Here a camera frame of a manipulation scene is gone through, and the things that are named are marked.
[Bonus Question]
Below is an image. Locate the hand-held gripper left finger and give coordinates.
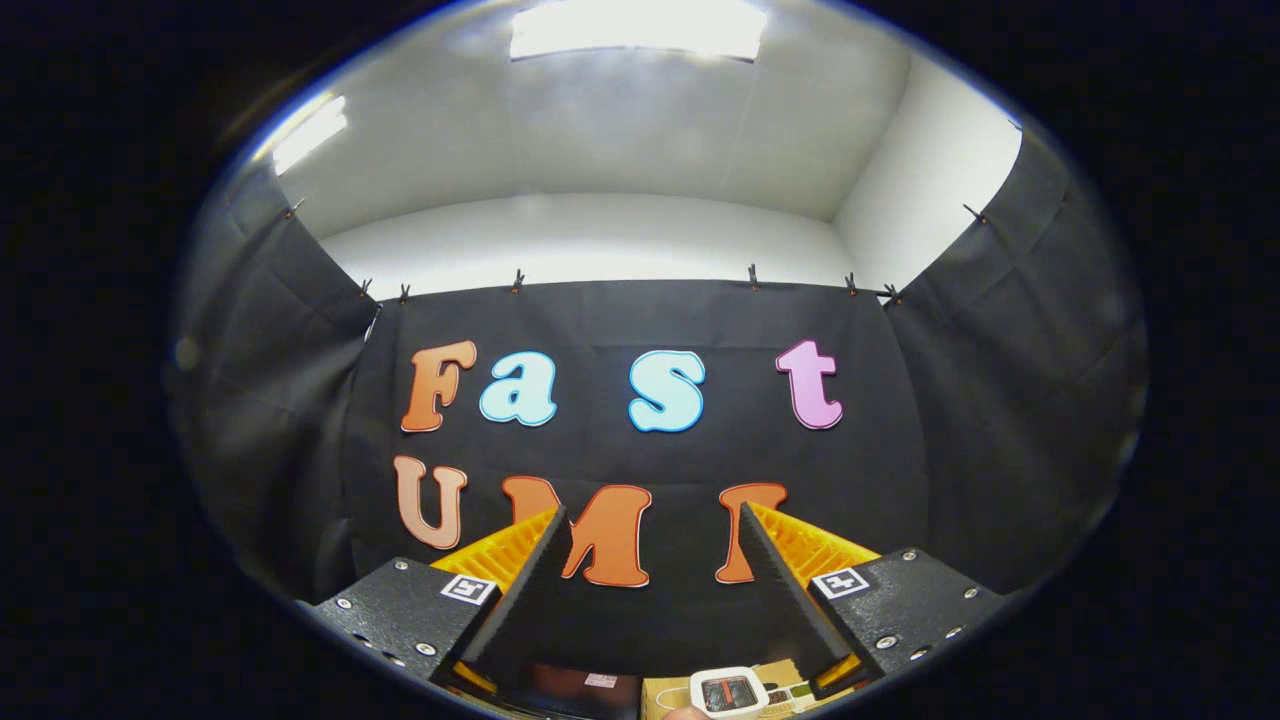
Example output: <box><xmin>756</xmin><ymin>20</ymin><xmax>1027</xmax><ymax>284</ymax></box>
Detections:
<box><xmin>297</xmin><ymin>506</ymin><xmax>569</xmax><ymax>698</ymax></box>

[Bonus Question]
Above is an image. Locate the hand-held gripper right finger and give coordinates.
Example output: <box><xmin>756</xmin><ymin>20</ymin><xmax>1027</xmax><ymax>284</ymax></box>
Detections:
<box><xmin>735</xmin><ymin>500</ymin><xmax>1011</xmax><ymax>701</ymax></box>

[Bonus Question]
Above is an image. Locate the black toaster oven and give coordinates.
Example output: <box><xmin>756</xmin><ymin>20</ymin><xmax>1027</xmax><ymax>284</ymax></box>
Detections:
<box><xmin>498</xmin><ymin>660</ymin><xmax>643</xmax><ymax>720</ymax></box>

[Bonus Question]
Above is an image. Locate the white pop-up toaster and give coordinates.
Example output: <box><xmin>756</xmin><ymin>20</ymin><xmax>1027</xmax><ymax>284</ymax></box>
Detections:
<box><xmin>689</xmin><ymin>666</ymin><xmax>772</xmax><ymax>720</ymax></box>

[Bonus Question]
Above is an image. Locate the white divided bean dish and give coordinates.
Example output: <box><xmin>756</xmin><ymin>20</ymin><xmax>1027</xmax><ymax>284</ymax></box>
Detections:
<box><xmin>764</xmin><ymin>680</ymin><xmax>818</xmax><ymax>717</ymax></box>

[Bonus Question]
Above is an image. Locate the row of black cloth clips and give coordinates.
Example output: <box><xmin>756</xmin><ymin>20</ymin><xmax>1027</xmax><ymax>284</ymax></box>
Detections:
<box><xmin>284</xmin><ymin>198</ymin><xmax>993</xmax><ymax>308</ymax></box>

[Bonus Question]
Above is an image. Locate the narrow ceiling light strip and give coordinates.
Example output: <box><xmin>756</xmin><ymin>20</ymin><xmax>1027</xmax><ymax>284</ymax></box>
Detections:
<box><xmin>271</xmin><ymin>94</ymin><xmax>350</xmax><ymax>177</ymax></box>

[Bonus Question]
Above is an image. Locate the large ceiling light panel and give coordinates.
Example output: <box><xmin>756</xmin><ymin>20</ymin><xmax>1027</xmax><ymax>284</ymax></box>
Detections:
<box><xmin>509</xmin><ymin>0</ymin><xmax>770</xmax><ymax>63</ymax></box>

